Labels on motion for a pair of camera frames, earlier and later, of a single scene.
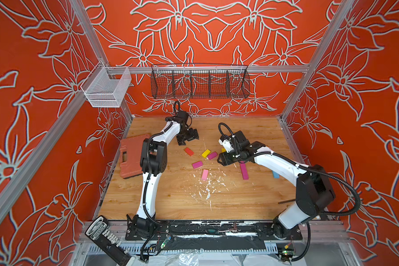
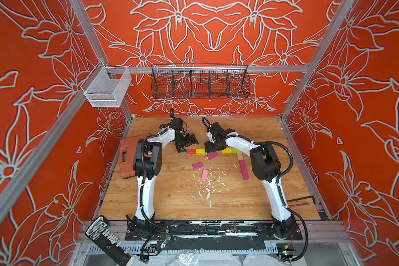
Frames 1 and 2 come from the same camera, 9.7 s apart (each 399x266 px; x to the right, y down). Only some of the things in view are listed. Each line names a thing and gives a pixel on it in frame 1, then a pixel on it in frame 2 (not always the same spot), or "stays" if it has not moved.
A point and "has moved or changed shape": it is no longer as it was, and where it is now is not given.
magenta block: x=245 y=175 stays
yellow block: x=205 y=153 has moved or changed shape
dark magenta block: x=243 y=168 stays
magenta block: x=197 y=164 stays
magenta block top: x=211 y=155 stays
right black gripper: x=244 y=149 -> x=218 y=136
